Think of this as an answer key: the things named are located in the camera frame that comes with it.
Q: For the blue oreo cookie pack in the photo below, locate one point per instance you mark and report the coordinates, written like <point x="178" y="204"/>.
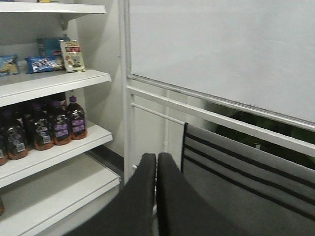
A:
<point x="44" y="64"/>

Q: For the dark plum juice bottle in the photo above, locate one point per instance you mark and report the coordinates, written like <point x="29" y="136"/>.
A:
<point x="15" y="138"/>
<point x="60" y="124"/>
<point x="77" y="119"/>
<point x="40" y="129"/>

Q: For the grey striped fabric bag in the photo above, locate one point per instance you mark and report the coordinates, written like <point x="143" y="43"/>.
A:
<point x="261" y="193"/>

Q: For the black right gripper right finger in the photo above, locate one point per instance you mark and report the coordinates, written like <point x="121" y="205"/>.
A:
<point x="182" y="211"/>

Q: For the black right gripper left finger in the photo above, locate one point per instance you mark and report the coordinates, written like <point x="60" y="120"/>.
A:
<point x="130" y="212"/>

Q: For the cream snack bag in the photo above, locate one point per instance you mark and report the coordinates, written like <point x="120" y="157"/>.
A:
<point x="72" y="55"/>

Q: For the white metal shelf unit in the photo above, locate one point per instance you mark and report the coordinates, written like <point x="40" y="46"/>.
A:
<point x="50" y="192"/>

